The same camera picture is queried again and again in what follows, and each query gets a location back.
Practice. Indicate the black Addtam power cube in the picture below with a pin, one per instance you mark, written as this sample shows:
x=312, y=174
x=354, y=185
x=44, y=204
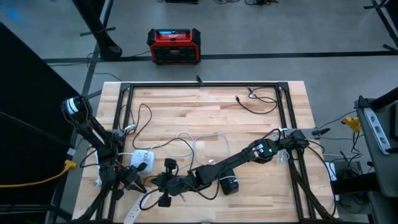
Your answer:
x=230, y=186

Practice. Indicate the black equipment box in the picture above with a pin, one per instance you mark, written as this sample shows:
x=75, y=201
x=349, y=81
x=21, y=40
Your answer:
x=354, y=185

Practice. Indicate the black curtain partition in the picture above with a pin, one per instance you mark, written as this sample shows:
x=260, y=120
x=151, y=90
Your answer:
x=25, y=93

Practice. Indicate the grey power strip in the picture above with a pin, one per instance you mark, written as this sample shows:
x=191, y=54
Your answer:
x=376, y=129

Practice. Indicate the small black clamp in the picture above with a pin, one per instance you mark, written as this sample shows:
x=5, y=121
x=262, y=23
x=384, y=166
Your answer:
x=199, y=80

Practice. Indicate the white power strip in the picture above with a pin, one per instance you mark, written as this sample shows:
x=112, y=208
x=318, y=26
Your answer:
x=136, y=205

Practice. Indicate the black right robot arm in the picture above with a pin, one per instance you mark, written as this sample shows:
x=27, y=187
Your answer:
x=236, y=158

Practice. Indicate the white USB charging hub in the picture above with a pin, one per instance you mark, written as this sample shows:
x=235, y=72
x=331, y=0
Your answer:
x=138, y=161

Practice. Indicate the grey cart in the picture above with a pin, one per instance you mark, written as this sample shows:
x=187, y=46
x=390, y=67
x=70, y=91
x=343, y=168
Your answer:
x=382, y=168

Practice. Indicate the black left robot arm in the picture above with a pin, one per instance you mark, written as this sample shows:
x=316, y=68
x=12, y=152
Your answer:
x=93, y=130

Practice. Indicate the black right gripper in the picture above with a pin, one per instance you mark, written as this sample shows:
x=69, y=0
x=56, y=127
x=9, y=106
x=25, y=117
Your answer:
x=182, y=185

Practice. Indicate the black stand post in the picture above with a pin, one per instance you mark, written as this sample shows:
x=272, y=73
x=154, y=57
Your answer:
x=107, y=49

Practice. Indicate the black stand legs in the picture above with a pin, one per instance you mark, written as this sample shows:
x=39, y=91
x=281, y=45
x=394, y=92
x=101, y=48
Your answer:
x=384, y=18

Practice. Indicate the red portable power station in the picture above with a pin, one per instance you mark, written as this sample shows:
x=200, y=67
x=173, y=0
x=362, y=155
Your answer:
x=174, y=46

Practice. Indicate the black metal rig frame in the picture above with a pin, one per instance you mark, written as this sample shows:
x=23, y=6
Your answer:
x=202, y=84

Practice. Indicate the yellow plug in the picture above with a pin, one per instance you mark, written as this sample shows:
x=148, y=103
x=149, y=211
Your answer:
x=353, y=123

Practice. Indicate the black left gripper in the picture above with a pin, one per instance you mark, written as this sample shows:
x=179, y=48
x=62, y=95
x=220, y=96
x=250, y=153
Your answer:
x=124, y=176

